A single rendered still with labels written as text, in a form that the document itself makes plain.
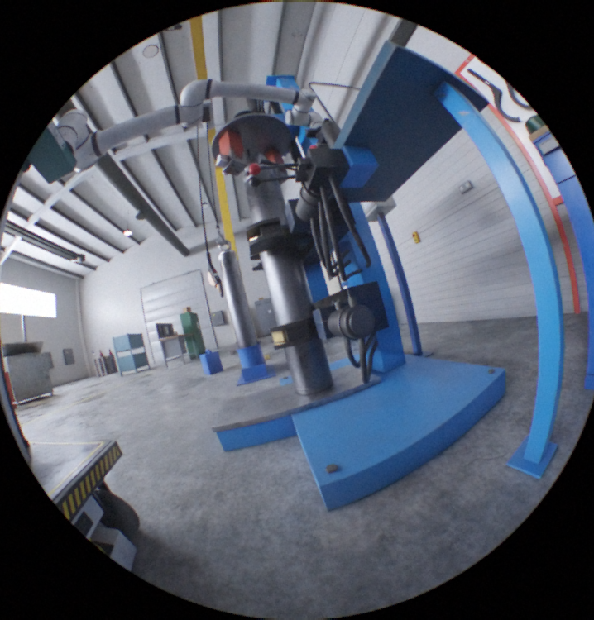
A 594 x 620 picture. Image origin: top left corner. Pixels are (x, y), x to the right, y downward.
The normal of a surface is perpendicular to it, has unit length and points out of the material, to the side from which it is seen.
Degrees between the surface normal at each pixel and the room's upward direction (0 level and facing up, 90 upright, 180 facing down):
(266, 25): 173
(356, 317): 90
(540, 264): 90
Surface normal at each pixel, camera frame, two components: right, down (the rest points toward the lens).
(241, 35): 0.14, 0.99
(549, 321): -0.95, 0.24
